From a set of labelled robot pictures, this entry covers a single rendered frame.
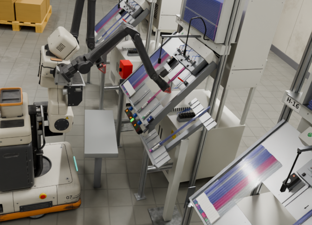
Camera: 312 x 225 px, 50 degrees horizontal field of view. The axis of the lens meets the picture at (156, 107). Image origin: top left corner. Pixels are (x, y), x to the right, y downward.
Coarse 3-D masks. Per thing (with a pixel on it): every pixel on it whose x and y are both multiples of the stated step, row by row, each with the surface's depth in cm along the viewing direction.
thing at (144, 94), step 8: (144, 88) 283; (136, 96) 283; (144, 96) 276; (152, 96) 270; (136, 104) 277; (152, 104) 264; (160, 104) 258; (144, 112) 265; (152, 112) 259; (144, 120) 260
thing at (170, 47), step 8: (168, 40) 300; (176, 40) 292; (168, 48) 293; (176, 48) 286; (176, 64) 273; (208, 64) 249; (176, 72) 268; (184, 72) 262; (200, 72) 250; (176, 80) 262; (184, 80) 256
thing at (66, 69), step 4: (68, 64) 208; (60, 68) 207; (64, 68) 206; (68, 68) 206; (72, 68) 207; (60, 72) 204; (64, 72) 206; (68, 72) 206; (72, 72) 208; (76, 72) 209; (64, 76) 204; (68, 76) 208; (72, 76) 211; (68, 80) 207
